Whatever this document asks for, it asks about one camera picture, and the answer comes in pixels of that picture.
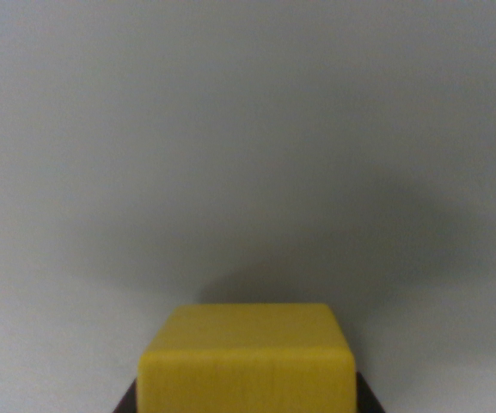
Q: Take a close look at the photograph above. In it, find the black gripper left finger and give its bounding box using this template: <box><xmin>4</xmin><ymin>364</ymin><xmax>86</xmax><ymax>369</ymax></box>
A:
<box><xmin>111</xmin><ymin>378</ymin><xmax>139</xmax><ymax>413</ymax></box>

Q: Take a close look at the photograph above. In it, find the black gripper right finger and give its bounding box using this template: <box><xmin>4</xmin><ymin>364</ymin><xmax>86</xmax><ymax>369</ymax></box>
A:
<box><xmin>354</xmin><ymin>371</ymin><xmax>387</xmax><ymax>413</ymax></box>

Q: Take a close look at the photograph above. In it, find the yellow cube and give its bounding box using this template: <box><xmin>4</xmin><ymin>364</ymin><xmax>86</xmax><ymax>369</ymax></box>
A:
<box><xmin>137</xmin><ymin>303</ymin><xmax>357</xmax><ymax>413</ymax></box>

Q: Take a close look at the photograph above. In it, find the grey plastic bin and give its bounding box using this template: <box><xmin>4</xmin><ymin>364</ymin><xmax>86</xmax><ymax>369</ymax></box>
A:
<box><xmin>0</xmin><ymin>0</ymin><xmax>496</xmax><ymax>413</ymax></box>

